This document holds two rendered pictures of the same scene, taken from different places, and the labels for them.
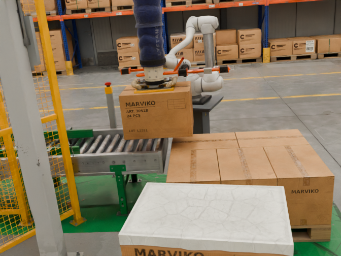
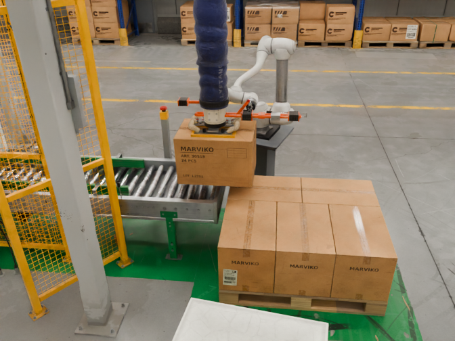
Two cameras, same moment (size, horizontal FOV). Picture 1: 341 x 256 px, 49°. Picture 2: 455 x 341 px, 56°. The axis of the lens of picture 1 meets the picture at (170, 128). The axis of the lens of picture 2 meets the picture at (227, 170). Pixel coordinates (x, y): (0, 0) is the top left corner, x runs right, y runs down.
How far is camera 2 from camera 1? 0.69 m
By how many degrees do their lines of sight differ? 11
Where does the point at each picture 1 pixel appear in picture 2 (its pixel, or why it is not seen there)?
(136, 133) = (190, 178)
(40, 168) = (85, 234)
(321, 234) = (376, 310)
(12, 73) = (55, 142)
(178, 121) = (237, 171)
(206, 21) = (281, 46)
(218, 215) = not seen: outside the picture
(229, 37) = (315, 13)
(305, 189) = (364, 267)
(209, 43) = (282, 72)
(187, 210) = not seen: outside the picture
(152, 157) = (207, 208)
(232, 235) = not seen: outside the picture
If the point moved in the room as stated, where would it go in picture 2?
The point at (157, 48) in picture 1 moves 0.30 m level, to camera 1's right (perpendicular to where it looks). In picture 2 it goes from (219, 88) to (261, 88)
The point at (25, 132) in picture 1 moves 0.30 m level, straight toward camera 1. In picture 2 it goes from (69, 200) to (72, 229)
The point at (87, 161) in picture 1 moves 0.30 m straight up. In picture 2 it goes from (135, 205) to (131, 172)
